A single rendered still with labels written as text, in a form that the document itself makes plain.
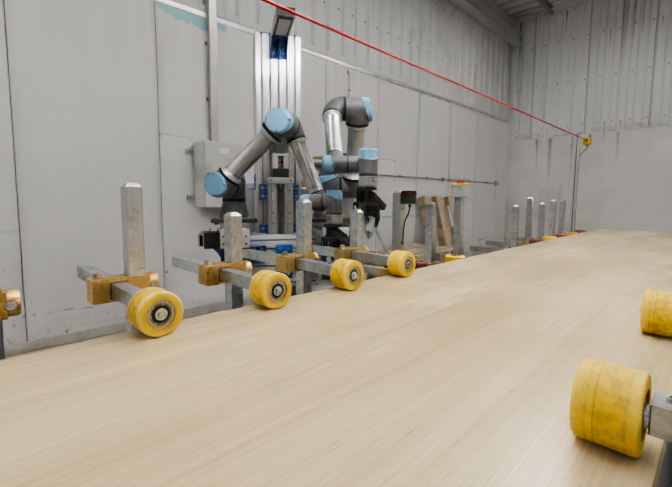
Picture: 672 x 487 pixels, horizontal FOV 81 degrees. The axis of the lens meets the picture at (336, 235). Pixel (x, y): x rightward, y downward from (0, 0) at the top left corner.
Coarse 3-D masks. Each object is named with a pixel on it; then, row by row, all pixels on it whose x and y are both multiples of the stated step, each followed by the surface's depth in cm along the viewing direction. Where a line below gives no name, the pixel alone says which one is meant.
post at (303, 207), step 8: (304, 200) 121; (296, 208) 122; (304, 208) 120; (296, 216) 122; (304, 216) 120; (296, 224) 123; (304, 224) 121; (296, 232) 123; (304, 232) 121; (296, 240) 123; (304, 240) 121; (296, 248) 123; (304, 248) 121; (296, 272) 124; (304, 272) 122; (296, 280) 124; (304, 280) 122; (296, 288) 125; (304, 288) 122
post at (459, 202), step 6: (456, 198) 193; (462, 198) 192; (456, 204) 193; (462, 204) 192; (456, 210) 193; (462, 210) 193; (456, 216) 193; (462, 216) 193; (456, 222) 194; (462, 222) 193; (456, 228) 194; (462, 228) 194; (456, 234) 194; (462, 234) 194; (456, 240) 194; (462, 240) 195; (456, 246) 194; (462, 246) 195; (456, 252) 194; (462, 252) 196
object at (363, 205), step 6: (360, 192) 156; (366, 192) 157; (360, 198) 157; (366, 198) 157; (372, 198) 160; (354, 204) 159; (360, 204) 158; (366, 204) 154; (372, 204) 157; (366, 210) 155; (372, 210) 158
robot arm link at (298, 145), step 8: (296, 136) 187; (304, 136) 189; (288, 144) 190; (296, 144) 188; (304, 144) 189; (296, 152) 188; (304, 152) 188; (296, 160) 190; (304, 160) 188; (304, 168) 188; (312, 168) 189; (304, 176) 189; (312, 176) 188; (312, 184) 188; (320, 184) 190; (312, 192) 188; (320, 192) 189
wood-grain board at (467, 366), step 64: (512, 256) 167; (576, 256) 169; (640, 256) 170; (192, 320) 78; (256, 320) 78; (320, 320) 78; (384, 320) 78; (448, 320) 79; (512, 320) 79; (576, 320) 79; (0, 384) 51; (64, 384) 51; (128, 384) 51; (192, 384) 51; (256, 384) 51; (320, 384) 51; (384, 384) 52; (448, 384) 52; (512, 384) 52; (0, 448) 38; (64, 448) 38; (128, 448) 38; (192, 448) 38; (256, 448) 38; (320, 448) 38; (384, 448) 38; (448, 448) 38; (512, 448) 38; (576, 448) 39
